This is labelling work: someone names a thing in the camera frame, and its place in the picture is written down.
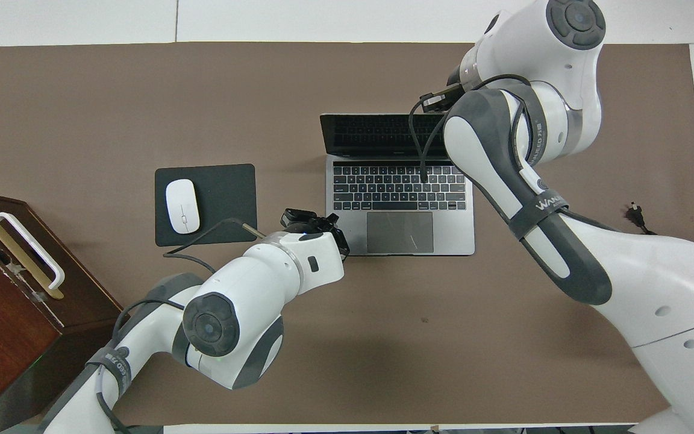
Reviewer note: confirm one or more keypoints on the dark brown wooden box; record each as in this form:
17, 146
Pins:
3, 337

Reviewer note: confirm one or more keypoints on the brown table mat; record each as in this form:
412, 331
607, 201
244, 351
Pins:
383, 361

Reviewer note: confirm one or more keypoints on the white computer mouse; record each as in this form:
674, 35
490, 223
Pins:
182, 208

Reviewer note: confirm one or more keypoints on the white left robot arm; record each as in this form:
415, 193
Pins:
232, 301

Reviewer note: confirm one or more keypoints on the black mouse pad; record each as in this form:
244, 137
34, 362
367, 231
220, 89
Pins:
226, 193

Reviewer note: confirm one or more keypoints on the silver grey laptop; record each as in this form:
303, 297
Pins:
347, 199

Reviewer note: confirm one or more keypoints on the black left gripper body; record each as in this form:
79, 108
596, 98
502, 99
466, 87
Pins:
317, 226

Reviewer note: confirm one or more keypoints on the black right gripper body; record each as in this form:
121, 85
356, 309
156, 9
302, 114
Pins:
456, 75

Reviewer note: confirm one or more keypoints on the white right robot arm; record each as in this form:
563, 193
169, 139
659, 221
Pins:
624, 271

